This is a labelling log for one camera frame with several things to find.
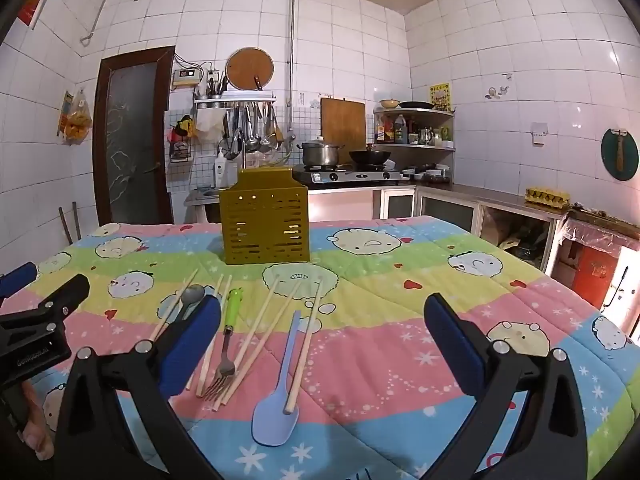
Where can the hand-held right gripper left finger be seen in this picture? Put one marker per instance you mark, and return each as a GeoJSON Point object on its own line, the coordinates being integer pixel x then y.
{"type": "Point", "coordinates": [195, 345]}

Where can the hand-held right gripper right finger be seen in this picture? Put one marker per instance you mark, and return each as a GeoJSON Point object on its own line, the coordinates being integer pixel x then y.
{"type": "Point", "coordinates": [450, 342]}

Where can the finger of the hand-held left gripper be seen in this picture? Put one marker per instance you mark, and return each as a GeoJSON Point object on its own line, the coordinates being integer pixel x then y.
{"type": "Point", "coordinates": [17, 278]}
{"type": "Point", "coordinates": [65, 296]}

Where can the metal spoon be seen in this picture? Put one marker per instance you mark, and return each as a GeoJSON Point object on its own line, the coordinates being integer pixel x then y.
{"type": "Point", "coordinates": [194, 293]}

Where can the blue silicone spatula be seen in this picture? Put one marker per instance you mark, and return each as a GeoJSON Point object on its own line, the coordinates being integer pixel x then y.
{"type": "Point", "coordinates": [275, 420]}

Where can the yellow perforated utensil holder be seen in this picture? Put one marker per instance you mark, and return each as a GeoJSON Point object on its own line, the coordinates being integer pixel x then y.
{"type": "Point", "coordinates": [265, 220]}

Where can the person's left hand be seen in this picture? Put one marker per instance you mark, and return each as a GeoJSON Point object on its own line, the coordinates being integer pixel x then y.
{"type": "Point", "coordinates": [39, 430]}

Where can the colourful printed blanket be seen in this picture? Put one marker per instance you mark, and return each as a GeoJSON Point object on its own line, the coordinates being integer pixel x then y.
{"type": "Point", "coordinates": [380, 350]}

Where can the wooden sticks by door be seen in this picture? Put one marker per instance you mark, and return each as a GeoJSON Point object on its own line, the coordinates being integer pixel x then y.
{"type": "Point", "coordinates": [70, 222]}

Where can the kitchen counter cabinet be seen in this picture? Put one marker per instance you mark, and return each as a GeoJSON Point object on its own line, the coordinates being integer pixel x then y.
{"type": "Point", "coordinates": [450, 210]}

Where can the steel sink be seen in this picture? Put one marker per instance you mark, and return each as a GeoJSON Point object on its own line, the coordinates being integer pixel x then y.
{"type": "Point", "coordinates": [202, 195]}

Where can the red box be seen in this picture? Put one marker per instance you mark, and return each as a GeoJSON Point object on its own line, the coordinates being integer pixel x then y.
{"type": "Point", "coordinates": [595, 272]}

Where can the plastic bag of oranges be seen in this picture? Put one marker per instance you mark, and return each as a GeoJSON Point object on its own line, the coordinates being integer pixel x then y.
{"type": "Point", "coordinates": [79, 120]}

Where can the group of bowls on counter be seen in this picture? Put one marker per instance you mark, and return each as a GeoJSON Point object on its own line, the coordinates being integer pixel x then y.
{"type": "Point", "coordinates": [427, 172]}

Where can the brown frosted glass door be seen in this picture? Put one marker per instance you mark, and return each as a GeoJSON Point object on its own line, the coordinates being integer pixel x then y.
{"type": "Point", "coordinates": [130, 135]}

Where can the white soap pump bottle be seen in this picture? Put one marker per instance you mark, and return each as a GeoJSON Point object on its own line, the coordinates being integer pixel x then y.
{"type": "Point", "coordinates": [220, 172]}

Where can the yellow egg carton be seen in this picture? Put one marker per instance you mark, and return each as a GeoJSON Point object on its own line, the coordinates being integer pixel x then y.
{"type": "Point", "coordinates": [547, 196]}

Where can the steel gas stove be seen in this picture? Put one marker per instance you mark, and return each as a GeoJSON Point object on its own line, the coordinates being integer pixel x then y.
{"type": "Point", "coordinates": [350, 177]}

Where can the steel faucet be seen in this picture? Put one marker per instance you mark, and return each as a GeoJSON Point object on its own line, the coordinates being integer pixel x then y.
{"type": "Point", "coordinates": [239, 147]}

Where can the black wok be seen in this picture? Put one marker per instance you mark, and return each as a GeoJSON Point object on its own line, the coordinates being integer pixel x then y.
{"type": "Point", "coordinates": [370, 156]}

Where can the small metal kettle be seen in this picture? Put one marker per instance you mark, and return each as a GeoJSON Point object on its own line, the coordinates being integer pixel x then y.
{"type": "Point", "coordinates": [425, 136]}

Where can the white hanging bag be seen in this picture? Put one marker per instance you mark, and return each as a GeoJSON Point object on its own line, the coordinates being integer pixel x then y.
{"type": "Point", "coordinates": [210, 122]}

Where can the yellow oil bottle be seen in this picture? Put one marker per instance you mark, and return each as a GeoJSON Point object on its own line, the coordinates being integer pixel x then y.
{"type": "Point", "coordinates": [381, 129]}

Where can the row of hanging metal ladles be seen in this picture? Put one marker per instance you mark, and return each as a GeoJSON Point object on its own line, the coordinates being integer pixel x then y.
{"type": "Point", "coordinates": [255, 127]}

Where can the steel cooking pot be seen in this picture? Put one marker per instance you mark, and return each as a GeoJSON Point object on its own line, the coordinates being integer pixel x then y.
{"type": "Point", "coordinates": [320, 154]}

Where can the steel corner shelf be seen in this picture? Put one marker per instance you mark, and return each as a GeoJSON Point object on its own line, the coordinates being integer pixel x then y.
{"type": "Point", "coordinates": [430, 112]}

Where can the black pan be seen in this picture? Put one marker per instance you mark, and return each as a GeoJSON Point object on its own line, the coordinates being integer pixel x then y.
{"type": "Point", "coordinates": [416, 105]}

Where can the rectangular wooden cutting board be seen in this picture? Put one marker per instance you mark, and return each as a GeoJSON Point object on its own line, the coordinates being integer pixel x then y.
{"type": "Point", "coordinates": [342, 122]}

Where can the yellow bowl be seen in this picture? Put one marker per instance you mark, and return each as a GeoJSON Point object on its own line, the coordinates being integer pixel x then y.
{"type": "Point", "coordinates": [389, 103]}

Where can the round green board with knife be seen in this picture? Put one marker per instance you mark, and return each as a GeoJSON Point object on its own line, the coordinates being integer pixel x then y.
{"type": "Point", "coordinates": [620, 152]}

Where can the cup of kitchen tools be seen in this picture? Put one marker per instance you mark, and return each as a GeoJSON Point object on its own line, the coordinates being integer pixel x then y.
{"type": "Point", "coordinates": [216, 86]}

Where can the round wooden board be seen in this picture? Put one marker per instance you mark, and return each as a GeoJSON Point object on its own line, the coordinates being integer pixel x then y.
{"type": "Point", "coordinates": [249, 67]}

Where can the white wall socket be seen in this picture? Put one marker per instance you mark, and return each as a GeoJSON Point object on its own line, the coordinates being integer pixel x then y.
{"type": "Point", "coordinates": [540, 132]}

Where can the yellow wall poster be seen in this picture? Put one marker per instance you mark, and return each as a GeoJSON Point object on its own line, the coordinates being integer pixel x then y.
{"type": "Point", "coordinates": [440, 96]}

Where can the steel wall utensil rack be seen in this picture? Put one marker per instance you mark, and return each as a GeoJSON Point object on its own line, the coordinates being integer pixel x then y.
{"type": "Point", "coordinates": [235, 100]}

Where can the white wall meter box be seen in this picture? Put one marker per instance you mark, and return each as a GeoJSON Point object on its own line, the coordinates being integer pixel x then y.
{"type": "Point", "coordinates": [186, 79]}

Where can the red wall hanging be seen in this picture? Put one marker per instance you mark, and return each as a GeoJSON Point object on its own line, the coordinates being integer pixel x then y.
{"type": "Point", "coordinates": [34, 2]}

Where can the grey wall pipe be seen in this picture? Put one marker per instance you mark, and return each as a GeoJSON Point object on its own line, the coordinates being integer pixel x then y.
{"type": "Point", "coordinates": [291, 50]}

